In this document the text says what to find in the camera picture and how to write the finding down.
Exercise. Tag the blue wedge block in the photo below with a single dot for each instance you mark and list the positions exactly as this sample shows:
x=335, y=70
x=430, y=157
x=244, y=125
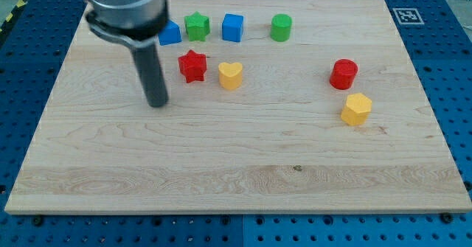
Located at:
x=170, y=34

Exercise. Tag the yellow hexagon block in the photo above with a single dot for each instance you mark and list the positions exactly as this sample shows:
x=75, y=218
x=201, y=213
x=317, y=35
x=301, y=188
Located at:
x=356, y=109

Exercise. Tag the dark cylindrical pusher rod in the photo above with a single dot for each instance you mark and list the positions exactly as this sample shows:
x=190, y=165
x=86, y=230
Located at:
x=151, y=76

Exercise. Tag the white fiducial marker tag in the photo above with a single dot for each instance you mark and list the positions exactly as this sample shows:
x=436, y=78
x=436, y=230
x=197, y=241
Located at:
x=408, y=16

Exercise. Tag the green cylinder block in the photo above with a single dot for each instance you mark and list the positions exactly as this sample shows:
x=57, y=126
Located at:
x=281, y=27

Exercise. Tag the yellow heart block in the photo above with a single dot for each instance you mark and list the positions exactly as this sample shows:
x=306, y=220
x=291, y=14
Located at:
x=230, y=75

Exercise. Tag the red star block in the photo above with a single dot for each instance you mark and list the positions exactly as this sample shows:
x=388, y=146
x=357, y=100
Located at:
x=193, y=66

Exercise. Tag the red cylinder block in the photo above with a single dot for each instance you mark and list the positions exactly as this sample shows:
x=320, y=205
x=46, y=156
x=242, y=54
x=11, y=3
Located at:
x=343, y=74

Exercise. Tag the light wooden board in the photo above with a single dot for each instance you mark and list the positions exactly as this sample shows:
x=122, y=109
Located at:
x=277, y=144

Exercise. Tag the blue cube block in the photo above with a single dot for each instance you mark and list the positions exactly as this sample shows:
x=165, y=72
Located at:
x=232, y=27

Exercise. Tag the green star block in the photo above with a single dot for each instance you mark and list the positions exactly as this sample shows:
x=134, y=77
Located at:
x=197, y=26

